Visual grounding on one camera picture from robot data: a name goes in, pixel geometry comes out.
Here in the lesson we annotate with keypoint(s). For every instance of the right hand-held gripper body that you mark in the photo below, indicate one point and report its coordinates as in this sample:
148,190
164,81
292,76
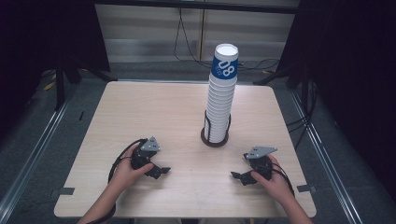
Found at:
261,165

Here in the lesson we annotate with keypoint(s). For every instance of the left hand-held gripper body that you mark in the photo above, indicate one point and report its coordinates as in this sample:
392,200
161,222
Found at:
146,155

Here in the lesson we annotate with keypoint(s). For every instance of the stack of white paper cups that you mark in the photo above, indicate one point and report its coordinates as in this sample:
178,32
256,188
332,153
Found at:
219,109

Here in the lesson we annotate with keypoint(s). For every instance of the person's right hand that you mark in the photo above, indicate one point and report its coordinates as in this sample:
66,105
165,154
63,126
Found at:
278,185

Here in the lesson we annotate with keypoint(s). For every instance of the person's left hand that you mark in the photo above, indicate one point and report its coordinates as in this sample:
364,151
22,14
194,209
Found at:
126,174

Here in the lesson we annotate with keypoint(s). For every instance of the grey tape strip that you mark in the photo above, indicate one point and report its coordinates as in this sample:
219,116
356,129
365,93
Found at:
306,188
65,191

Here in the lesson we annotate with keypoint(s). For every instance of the black metal stand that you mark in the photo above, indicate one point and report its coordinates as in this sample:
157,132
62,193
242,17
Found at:
60,87
299,77

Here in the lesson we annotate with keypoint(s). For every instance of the yellow floor tape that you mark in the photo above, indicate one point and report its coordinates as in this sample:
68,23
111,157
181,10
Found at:
49,86

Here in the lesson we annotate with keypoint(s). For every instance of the dark curtain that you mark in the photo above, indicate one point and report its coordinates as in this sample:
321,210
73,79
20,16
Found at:
358,77
37,46

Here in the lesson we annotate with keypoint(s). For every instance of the black overhead bar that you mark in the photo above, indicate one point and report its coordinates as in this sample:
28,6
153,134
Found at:
199,5

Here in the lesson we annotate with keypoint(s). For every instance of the metal floor rail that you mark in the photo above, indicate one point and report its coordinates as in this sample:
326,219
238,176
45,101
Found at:
327,161
34,149

